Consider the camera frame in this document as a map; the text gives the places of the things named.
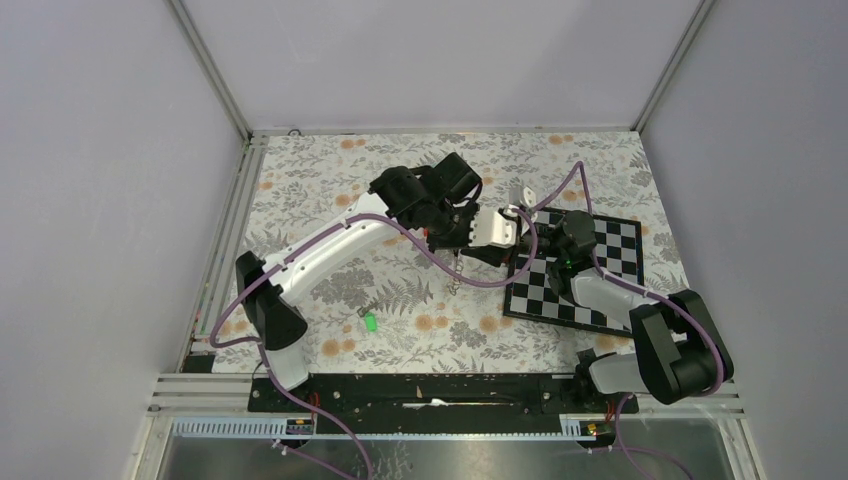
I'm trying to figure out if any silver carabiner keyring with chain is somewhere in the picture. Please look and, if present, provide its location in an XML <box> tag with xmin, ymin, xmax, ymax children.
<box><xmin>446</xmin><ymin>251</ymin><xmax>465</xmax><ymax>296</ymax></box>

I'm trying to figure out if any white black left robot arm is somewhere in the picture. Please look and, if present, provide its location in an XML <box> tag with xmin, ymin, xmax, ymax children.
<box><xmin>236</xmin><ymin>153</ymin><xmax>482</xmax><ymax>411</ymax></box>

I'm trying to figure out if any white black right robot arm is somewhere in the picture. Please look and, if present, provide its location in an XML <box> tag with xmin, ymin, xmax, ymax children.
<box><xmin>468</xmin><ymin>209</ymin><xmax>734</xmax><ymax>412</ymax></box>

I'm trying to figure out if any black white checkerboard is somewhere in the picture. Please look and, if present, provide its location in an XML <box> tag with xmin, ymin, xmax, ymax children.
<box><xmin>503</xmin><ymin>214</ymin><xmax>645</xmax><ymax>337</ymax></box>

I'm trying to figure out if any floral patterned table mat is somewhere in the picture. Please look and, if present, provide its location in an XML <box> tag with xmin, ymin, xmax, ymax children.
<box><xmin>241</xmin><ymin>132</ymin><xmax>688</xmax><ymax>373</ymax></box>

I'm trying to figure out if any green key tag with key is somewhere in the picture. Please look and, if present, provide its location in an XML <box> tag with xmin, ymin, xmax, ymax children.
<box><xmin>357</xmin><ymin>306</ymin><xmax>378</xmax><ymax>332</ymax></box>

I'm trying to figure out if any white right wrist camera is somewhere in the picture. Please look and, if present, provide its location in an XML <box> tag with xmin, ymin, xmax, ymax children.
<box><xmin>509</xmin><ymin>185</ymin><xmax>537</xmax><ymax>211</ymax></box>

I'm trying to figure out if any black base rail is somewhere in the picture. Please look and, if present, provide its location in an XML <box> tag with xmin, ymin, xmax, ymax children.
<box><xmin>247</xmin><ymin>373</ymin><xmax>622</xmax><ymax>432</ymax></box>

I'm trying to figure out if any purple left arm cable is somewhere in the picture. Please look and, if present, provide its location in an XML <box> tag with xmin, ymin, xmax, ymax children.
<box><xmin>209</xmin><ymin>206</ymin><xmax>540</xmax><ymax>480</ymax></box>

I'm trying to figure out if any white slotted cable duct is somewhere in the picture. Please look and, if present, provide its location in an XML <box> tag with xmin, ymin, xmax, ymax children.
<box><xmin>172</xmin><ymin>415</ymin><xmax>596</xmax><ymax>442</ymax></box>

